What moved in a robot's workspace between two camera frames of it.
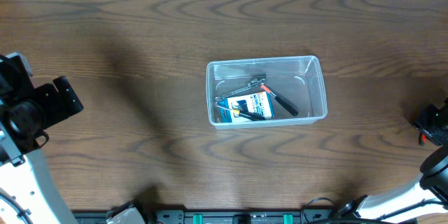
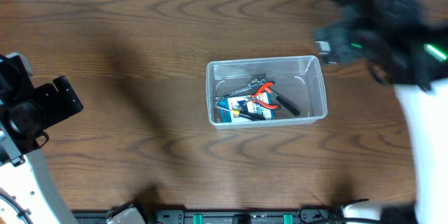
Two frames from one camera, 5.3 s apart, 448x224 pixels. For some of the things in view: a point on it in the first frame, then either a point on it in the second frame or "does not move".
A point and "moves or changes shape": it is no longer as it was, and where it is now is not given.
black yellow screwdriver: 243,113 does not move
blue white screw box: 257,103 does not move
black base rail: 218,216 does not move
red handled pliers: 422,138 moves or changes shape
